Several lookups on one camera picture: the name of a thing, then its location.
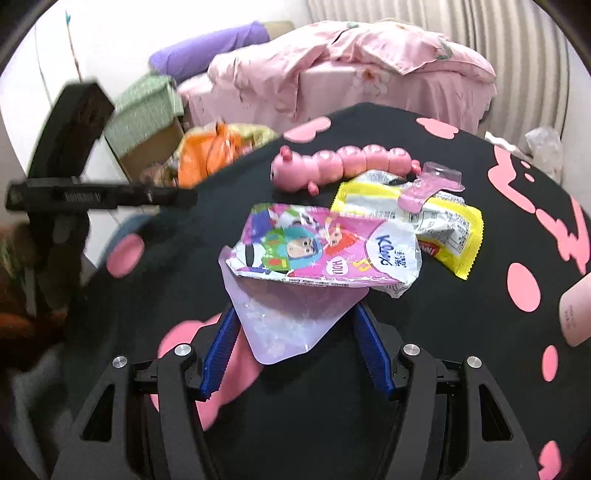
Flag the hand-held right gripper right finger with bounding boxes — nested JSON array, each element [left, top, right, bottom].
[[353, 302, 541, 480]]

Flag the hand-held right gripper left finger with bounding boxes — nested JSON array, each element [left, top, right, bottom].
[[51, 302, 243, 480]]

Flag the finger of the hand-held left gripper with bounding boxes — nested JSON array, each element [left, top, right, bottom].
[[113, 185, 199, 209]]

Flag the bin with yellow liner bag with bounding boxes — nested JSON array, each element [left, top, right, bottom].
[[139, 121, 282, 190]]

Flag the pink cartoon snack pouch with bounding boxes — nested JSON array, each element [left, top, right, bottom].
[[218, 203, 423, 366]]

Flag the cardboard box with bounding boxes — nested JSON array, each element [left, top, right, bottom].
[[117, 115, 186, 185]]

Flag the orange snack wrapper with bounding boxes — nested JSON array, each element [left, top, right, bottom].
[[178, 124, 252, 188]]

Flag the green patterned box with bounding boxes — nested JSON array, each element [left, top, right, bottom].
[[104, 75, 185, 158]]

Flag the black tablecloth with pink hearts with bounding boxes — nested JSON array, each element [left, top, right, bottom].
[[60, 102, 591, 480]]

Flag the yellow snack wrapper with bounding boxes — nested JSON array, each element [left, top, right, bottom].
[[331, 170, 484, 281]]

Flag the purple pillow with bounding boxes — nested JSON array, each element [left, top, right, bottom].
[[148, 21, 271, 77]]

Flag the clear jelly cup pink lid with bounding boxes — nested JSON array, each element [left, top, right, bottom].
[[398, 161, 465, 213]]

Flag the pink caterpillar toy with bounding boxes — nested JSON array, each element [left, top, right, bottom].
[[270, 144, 423, 197]]

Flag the pale pink bottle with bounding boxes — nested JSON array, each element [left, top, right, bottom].
[[558, 272, 591, 348]]

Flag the bed with pink floral sheets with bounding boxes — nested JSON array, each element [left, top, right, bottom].
[[178, 21, 497, 139]]

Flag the white plastic bag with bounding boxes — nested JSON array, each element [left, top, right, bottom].
[[485, 126, 565, 183]]

